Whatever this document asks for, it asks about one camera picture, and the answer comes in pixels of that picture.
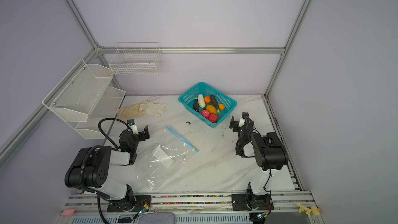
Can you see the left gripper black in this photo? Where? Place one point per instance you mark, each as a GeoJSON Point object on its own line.
{"type": "Point", "coordinates": [140, 134]}

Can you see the dark toy eggplant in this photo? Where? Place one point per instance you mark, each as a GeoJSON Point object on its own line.
{"type": "Point", "coordinates": [196, 105]}
{"type": "Point", "coordinates": [214, 102]}

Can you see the clear zip top bag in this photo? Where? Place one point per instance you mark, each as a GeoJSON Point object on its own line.
{"type": "Point", "coordinates": [166, 155]}

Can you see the orange toy tangerine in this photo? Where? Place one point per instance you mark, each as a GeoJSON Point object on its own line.
{"type": "Point", "coordinates": [207, 99]}

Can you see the teal plastic basket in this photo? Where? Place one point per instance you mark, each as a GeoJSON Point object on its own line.
{"type": "Point", "coordinates": [187, 100]}

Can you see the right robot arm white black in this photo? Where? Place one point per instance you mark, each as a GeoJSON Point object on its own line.
{"type": "Point", "coordinates": [270, 156]}

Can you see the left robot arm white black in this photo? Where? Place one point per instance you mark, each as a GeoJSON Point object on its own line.
{"type": "Point", "coordinates": [89, 170]}

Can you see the small orange toy fruit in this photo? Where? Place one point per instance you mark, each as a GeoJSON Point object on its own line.
{"type": "Point", "coordinates": [221, 107]}

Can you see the red toy fruit right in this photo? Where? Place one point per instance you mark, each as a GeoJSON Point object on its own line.
{"type": "Point", "coordinates": [213, 118]}

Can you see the yellow toy mango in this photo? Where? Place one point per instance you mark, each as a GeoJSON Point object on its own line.
{"type": "Point", "coordinates": [211, 109]}

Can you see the pink toy fruit left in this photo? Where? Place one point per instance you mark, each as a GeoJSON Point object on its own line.
{"type": "Point", "coordinates": [205, 113]}

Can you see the white mesh lower shelf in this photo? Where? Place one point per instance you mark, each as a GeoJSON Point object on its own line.
{"type": "Point", "coordinates": [107, 107]}

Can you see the white mesh shelf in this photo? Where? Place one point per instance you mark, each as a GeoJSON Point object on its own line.
{"type": "Point", "coordinates": [107, 107]}
{"type": "Point", "coordinates": [76, 96]}

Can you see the white mesh upper shelf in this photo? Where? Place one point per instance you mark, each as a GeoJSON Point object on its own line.
{"type": "Point", "coordinates": [76, 96]}

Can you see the grey cloth pad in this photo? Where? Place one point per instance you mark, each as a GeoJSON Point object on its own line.
{"type": "Point", "coordinates": [157, 218]}

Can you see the pink eraser block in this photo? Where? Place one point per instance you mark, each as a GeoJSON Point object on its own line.
{"type": "Point", "coordinates": [68, 212]}

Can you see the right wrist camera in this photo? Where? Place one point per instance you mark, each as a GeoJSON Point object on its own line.
{"type": "Point", "coordinates": [241, 122]}

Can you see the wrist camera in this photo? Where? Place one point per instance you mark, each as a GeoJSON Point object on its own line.
{"type": "Point", "coordinates": [132, 126]}
{"type": "Point", "coordinates": [241, 122]}

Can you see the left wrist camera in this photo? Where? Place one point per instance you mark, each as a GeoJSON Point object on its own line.
{"type": "Point", "coordinates": [132, 126]}

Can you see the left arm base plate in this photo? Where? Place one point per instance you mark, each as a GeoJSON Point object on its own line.
{"type": "Point", "coordinates": [137, 204]}

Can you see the white wire wall basket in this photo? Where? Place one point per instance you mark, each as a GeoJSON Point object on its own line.
{"type": "Point", "coordinates": [136, 58]}

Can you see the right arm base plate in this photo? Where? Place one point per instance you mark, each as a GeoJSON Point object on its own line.
{"type": "Point", "coordinates": [242, 202]}

